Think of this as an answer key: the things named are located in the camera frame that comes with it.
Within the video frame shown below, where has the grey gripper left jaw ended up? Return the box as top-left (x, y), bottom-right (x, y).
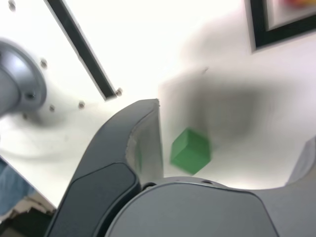
top-left (45, 98), bottom-right (165, 237)

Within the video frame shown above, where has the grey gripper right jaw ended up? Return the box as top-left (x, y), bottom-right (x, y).
top-left (105, 135), bottom-right (316, 237)

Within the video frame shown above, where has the green cube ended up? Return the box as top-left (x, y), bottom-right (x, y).
top-left (169, 127), bottom-right (213, 176)

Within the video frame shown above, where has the black tape square outline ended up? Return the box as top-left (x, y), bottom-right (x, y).
top-left (249, 0), bottom-right (316, 50)

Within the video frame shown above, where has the person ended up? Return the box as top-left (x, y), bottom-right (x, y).
top-left (0, 159), bottom-right (37, 218)

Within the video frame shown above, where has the black tape strip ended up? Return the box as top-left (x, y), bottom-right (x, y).
top-left (44, 0), bottom-right (118, 101)

